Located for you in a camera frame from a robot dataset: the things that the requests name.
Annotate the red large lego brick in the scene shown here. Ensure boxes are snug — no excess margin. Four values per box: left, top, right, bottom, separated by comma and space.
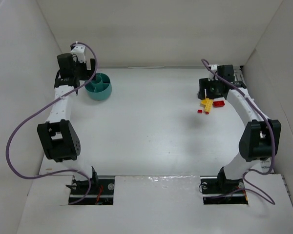
213, 100, 225, 108

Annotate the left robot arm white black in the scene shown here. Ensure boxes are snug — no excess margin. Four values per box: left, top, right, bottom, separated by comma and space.
37, 52, 94, 178

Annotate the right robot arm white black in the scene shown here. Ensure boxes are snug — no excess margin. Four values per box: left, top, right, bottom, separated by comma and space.
198, 59, 281, 189

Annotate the yellow lego brick upside down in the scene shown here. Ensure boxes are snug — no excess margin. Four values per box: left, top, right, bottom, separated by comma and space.
201, 98, 213, 106

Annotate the yellow long lego plate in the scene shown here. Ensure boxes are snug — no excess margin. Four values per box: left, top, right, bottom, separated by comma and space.
204, 104, 213, 114

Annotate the teal divided round container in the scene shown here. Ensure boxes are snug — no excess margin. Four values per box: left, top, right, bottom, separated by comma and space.
85, 73, 112, 101

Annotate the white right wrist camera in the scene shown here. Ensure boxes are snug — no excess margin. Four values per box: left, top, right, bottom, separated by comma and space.
208, 64, 218, 81

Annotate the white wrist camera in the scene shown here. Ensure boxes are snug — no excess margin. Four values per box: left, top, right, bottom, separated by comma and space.
208, 64, 218, 81
70, 41, 86, 64

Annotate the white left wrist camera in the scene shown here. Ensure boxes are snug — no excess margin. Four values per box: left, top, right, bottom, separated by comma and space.
70, 41, 86, 64

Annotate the aluminium side rail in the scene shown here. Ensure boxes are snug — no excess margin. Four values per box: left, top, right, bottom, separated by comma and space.
230, 68, 281, 175

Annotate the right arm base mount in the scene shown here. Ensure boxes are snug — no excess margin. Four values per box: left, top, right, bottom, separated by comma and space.
199, 176, 248, 205

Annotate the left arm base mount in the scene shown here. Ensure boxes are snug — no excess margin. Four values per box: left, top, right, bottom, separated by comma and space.
66, 176, 115, 206

